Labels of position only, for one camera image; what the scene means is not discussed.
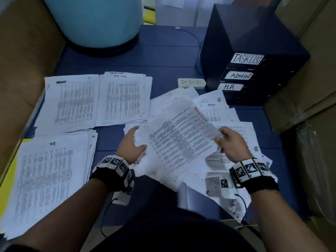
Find teal cylindrical barrel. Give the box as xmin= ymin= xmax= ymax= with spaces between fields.
xmin=42 ymin=0 xmax=144 ymax=57

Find person's right hand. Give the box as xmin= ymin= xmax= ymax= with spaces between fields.
xmin=214 ymin=126 xmax=254 ymax=164

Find thin power cable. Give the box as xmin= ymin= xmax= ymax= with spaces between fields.
xmin=175 ymin=26 xmax=205 ymax=78

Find person's left forearm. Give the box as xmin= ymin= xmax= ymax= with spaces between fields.
xmin=16 ymin=178 xmax=108 ymax=252

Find white partition panel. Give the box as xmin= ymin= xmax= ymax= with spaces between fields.
xmin=155 ymin=0 xmax=237 ymax=27

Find person's left hand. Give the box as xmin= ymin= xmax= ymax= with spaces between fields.
xmin=115 ymin=126 xmax=148 ymax=165

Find yellow plastic item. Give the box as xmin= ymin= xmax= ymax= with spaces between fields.
xmin=143 ymin=7 xmax=156 ymax=25

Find black marker wristband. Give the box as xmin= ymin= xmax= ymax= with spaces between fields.
xmin=229 ymin=157 xmax=280 ymax=195
xmin=90 ymin=155 xmax=136 ymax=193

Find person's right forearm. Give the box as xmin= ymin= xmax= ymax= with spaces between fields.
xmin=251 ymin=190 xmax=329 ymax=252

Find neat stack of printed papers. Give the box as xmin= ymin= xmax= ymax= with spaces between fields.
xmin=34 ymin=74 xmax=100 ymax=137
xmin=0 ymin=129 xmax=98 ymax=240
xmin=94 ymin=71 xmax=153 ymax=127

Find yellow folder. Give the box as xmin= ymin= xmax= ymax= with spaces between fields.
xmin=0 ymin=138 xmax=33 ymax=218

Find brown cardboard box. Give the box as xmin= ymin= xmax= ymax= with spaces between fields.
xmin=265 ymin=0 xmax=336 ymax=133

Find white power strip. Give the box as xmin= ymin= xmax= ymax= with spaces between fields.
xmin=177 ymin=78 xmax=207 ymax=90

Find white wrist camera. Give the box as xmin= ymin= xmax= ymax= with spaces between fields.
xmin=218 ymin=173 xmax=239 ymax=200
xmin=112 ymin=185 xmax=134 ymax=206

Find red handwriting paper sheet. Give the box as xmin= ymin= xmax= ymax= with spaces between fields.
xmin=133 ymin=98 xmax=225 ymax=179

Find person's dark trousers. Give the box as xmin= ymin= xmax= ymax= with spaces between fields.
xmin=0 ymin=197 xmax=258 ymax=252

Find pile of printed papers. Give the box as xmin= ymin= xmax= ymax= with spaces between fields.
xmin=123 ymin=86 xmax=274 ymax=224

